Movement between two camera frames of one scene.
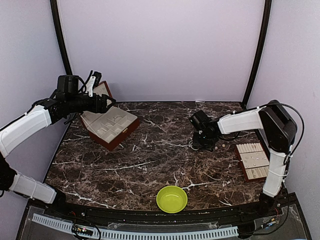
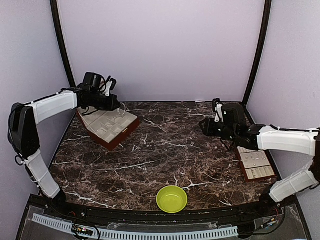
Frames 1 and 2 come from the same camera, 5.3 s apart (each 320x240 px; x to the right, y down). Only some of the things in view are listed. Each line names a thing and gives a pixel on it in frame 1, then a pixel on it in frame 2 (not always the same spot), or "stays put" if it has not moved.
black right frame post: [267, 16] stays put
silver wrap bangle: [190, 145] → [118, 109]
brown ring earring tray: [254, 160] stays put
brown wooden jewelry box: [111, 127] stays put
